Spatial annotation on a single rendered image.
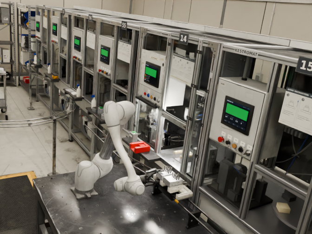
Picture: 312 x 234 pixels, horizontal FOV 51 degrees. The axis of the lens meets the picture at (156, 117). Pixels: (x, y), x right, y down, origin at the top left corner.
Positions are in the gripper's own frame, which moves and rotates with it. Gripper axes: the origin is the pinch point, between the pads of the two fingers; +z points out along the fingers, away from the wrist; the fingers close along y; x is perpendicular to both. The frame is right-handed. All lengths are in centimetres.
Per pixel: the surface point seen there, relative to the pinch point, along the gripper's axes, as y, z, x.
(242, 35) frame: 112, 101, 29
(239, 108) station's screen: 74, 18, -56
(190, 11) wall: 124, 382, 478
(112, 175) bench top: -21, -20, 51
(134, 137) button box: 9, 8, 61
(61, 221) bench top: -20, -83, 2
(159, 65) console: 82, 21, 46
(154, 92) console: 57, 20, 50
